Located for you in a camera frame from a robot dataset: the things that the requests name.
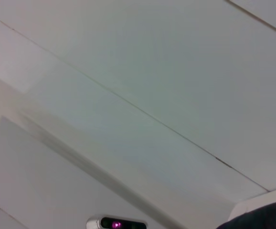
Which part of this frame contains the teal insulated lunch bag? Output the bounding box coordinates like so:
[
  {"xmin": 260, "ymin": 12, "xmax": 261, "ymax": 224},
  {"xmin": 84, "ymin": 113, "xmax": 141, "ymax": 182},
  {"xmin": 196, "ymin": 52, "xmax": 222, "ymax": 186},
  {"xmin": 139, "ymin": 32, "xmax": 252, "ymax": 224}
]
[{"xmin": 215, "ymin": 201, "xmax": 276, "ymax": 229}]

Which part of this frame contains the silver head camera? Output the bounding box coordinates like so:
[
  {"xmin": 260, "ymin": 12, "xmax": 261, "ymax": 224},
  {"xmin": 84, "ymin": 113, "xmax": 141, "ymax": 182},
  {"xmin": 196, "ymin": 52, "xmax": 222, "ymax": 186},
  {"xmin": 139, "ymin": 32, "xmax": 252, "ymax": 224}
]
[{"xmin": 85, "ymin": 214, "xmax": 148, "ymax": 229}]

